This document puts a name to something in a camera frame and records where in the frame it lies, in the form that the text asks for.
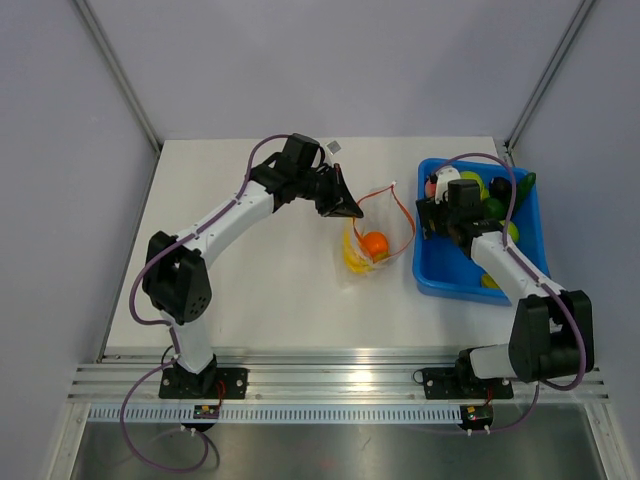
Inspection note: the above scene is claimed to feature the aluminium mounting rail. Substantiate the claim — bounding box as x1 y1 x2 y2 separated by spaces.
67 347 611 405

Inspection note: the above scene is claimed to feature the dark purple fruit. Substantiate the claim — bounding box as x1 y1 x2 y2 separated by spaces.
488 176 513 202

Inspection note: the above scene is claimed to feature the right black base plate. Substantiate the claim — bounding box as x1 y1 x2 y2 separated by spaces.
412 367 514 400

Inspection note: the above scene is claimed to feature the blue plastic bin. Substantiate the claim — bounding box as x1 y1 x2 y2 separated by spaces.
412 158 550 306

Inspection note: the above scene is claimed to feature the green cucumber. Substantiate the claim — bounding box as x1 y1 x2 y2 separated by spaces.
513 172 537 214

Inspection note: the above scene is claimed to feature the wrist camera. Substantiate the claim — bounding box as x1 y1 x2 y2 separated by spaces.
326 140 341 155
429 166 461 204

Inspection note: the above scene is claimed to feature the right small circuit board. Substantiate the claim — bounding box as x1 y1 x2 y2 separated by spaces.
460 404 494 429

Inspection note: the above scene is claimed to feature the clear zip top bag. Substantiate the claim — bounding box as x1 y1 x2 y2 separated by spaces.
334 181 417 289

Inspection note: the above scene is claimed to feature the right aluminium frame post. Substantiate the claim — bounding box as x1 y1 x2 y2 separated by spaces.
496 0 599 165

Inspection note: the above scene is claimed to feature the dark green avocado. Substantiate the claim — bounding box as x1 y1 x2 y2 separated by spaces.
482 197 508 221

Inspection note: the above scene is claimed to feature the yellow green starfruit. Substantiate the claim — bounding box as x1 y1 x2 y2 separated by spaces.
481 273 500 290

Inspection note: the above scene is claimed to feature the aluminium frame post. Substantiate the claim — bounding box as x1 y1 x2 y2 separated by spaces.
496 0 599 165
70 0 163 159

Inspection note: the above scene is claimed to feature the white slotted cable duct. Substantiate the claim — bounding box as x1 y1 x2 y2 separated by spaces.
88 404 462 425

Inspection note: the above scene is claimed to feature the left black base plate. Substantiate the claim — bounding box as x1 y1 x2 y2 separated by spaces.
159 365 249 400

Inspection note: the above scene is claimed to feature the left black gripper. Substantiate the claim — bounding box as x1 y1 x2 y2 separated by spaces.
295 163 363 218

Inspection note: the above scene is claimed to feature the orange tomato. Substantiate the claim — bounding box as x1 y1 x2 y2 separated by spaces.
361 231 390 262

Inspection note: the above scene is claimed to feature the left small circuit board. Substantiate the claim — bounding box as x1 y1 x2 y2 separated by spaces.
193 404 220 419

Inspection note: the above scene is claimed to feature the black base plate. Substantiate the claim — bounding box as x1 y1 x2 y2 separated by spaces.
412 367 514 400
159 365 249 400

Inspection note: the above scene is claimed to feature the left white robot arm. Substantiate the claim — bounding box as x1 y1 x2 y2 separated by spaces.
129 133 364 400

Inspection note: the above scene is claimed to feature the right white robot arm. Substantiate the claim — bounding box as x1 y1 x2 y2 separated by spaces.
416 176 594 396

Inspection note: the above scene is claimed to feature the left aluminium frame post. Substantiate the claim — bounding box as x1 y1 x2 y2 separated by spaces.
70 0 163 159

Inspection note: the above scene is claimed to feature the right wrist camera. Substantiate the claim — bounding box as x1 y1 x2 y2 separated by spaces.
429 166 461 204

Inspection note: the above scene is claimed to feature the pink peach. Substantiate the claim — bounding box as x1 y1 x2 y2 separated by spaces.
425 180 436 198

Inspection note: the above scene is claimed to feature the small circuit board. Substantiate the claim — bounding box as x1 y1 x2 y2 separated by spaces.
193 404 220 419
460 404 494 429

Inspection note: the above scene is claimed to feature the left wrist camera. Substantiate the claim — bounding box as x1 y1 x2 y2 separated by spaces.
326 140 341 155

